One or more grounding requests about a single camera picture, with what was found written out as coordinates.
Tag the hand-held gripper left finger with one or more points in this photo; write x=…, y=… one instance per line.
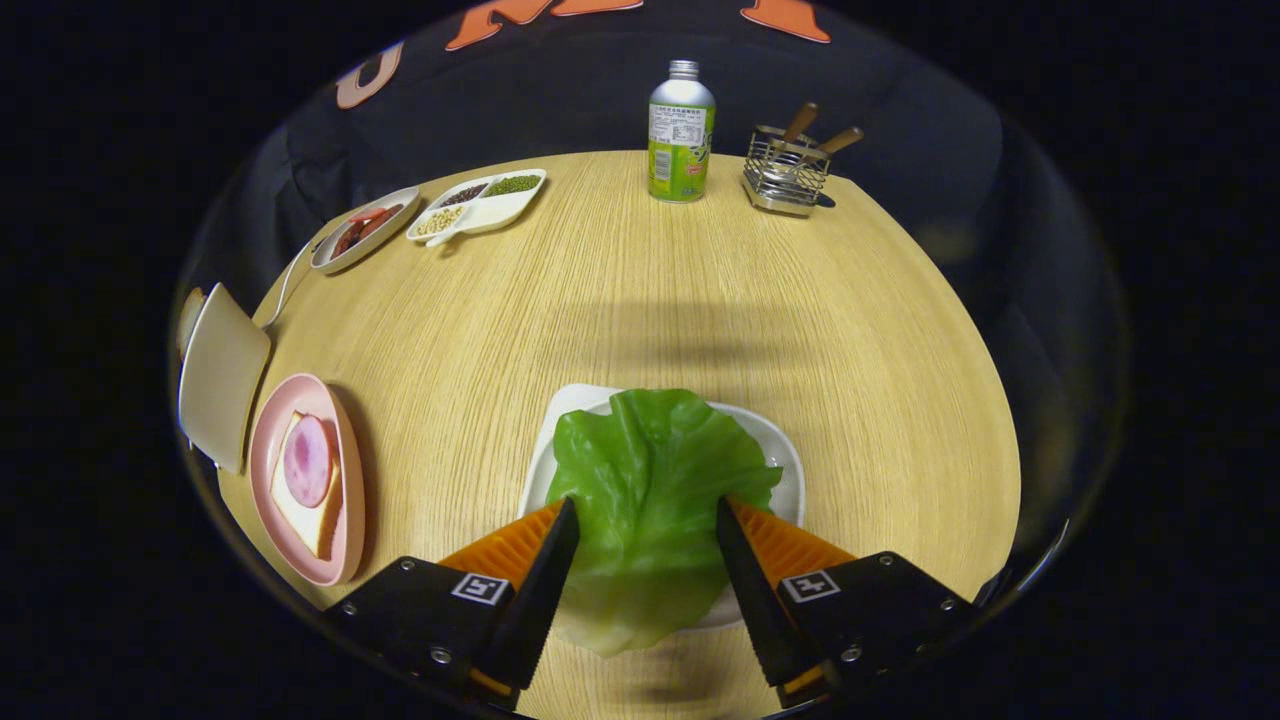
x=535, y=590

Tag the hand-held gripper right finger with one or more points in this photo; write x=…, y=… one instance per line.
x=755, y=590

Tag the green lettuce leaf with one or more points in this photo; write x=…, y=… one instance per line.
x=650, y=480

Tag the white square plate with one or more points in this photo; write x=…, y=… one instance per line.
x=575, y=400

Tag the pink plate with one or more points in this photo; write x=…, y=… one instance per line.
x=345, y=540

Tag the white bread slice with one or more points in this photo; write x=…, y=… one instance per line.
x=305, y=520

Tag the pink ham slice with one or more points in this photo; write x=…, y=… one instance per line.
x=307, y=460

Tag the white toaster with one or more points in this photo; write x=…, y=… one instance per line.
x=222, y=380

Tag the pile of soy beans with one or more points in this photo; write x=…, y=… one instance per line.
x=440, y=221

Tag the round grey plate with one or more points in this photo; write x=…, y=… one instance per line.
x=340, y=262

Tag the white divided dish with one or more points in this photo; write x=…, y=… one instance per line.
x=500, y=210

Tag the brown meat piece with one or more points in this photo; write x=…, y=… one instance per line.
x=348, y=240
x=380, y=222

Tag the pile of red beans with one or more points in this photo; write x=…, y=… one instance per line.
x=464, y=195

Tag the pile of green beans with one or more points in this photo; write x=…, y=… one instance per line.
x=512, y=185

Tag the metal cutlery holder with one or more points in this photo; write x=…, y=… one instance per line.
x=785, y=185

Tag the pink sausage slice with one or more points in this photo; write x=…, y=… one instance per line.
x=366, y=214

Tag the green drink bottle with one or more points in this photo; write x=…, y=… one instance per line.
x=680, y=140

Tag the black backdrop cloth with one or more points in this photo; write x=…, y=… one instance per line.
x=560, y=100

